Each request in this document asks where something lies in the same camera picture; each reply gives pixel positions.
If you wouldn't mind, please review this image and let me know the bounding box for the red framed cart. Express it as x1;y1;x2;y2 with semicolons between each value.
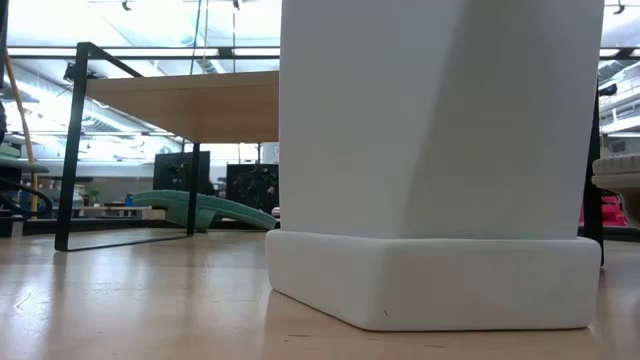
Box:
579;194;627;227

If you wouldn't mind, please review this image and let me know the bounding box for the green slide sandal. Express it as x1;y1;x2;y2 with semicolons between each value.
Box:
132;188;278;232

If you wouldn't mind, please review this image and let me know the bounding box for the grey slide sandal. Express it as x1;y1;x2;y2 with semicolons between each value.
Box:
591;153;640;229

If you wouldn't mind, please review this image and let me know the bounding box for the black aluminium table frame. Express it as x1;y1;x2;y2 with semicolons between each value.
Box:
0;214;640;242

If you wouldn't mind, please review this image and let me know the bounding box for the wooden shelf with black frame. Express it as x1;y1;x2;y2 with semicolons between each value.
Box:
53;41;607;267

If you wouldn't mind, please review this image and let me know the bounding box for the white hexagonal plant pot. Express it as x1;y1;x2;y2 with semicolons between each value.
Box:
264;0;605;333

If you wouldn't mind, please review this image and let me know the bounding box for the black background panel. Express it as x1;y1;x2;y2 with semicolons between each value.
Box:
225;163;280;215
152;151;212;196

